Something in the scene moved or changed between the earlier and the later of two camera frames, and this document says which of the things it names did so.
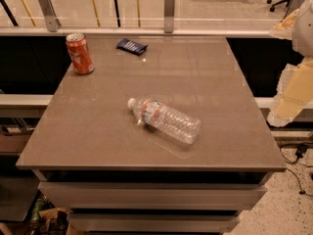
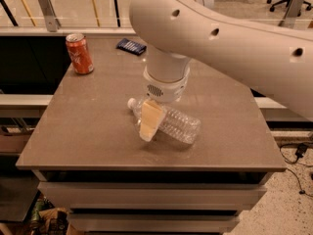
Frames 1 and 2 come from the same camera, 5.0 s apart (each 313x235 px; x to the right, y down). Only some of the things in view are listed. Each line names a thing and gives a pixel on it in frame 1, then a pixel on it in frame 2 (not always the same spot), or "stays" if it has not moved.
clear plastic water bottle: x=160 y=117 stays
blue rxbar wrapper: x=132 y=46 stays
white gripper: x=303 y=33 → x=165 y=90
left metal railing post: x=53 y=23 stays
